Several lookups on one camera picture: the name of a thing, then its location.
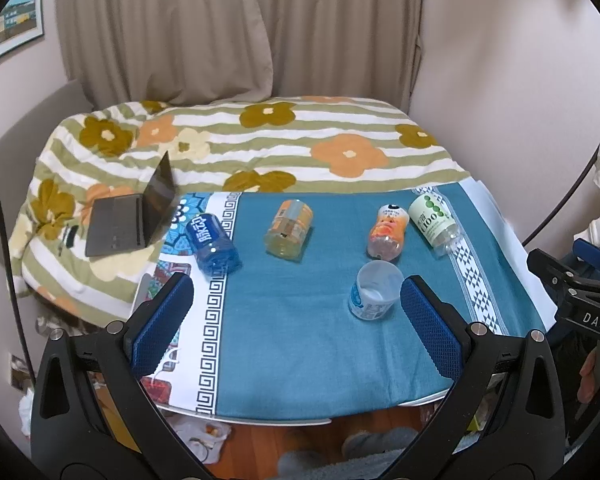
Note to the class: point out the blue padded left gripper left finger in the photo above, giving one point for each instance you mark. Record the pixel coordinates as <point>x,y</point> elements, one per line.
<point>70,437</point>

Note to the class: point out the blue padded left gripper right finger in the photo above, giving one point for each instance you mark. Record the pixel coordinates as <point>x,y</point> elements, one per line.
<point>525,435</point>

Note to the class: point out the translucent white plastic cup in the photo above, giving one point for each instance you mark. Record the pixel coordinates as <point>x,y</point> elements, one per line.
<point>375,291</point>

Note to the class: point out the right hand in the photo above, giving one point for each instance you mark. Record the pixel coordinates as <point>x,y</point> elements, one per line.
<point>588,382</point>

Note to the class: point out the white plastic bag on floor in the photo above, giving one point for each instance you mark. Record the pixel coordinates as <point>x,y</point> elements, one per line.
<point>204,438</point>

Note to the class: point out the orange juice plastic bottle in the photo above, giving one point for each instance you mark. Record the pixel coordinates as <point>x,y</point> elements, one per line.
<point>387,236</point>

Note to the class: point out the green label clear bottle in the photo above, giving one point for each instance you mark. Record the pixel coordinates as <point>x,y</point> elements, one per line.
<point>435,222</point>

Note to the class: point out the blue plastic bottle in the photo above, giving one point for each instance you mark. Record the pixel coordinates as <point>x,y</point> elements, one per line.
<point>213,249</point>

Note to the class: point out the dark grey open laptop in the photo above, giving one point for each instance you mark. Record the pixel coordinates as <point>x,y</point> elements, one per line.
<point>128,222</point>

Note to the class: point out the blue patterned tablecloth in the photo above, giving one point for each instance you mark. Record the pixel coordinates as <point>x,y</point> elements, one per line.
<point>275,341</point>

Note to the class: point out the yellow tea plastic bottle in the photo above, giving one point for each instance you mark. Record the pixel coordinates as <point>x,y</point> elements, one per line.
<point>288,231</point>

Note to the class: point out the floral striped bed quilt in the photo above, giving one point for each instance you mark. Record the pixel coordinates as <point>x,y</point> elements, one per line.
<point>306,144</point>

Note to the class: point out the beige curtain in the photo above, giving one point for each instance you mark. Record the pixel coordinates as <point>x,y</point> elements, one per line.
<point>189,52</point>

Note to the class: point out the framed houses wall picture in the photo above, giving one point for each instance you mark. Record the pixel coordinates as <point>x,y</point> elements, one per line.
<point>21,21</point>

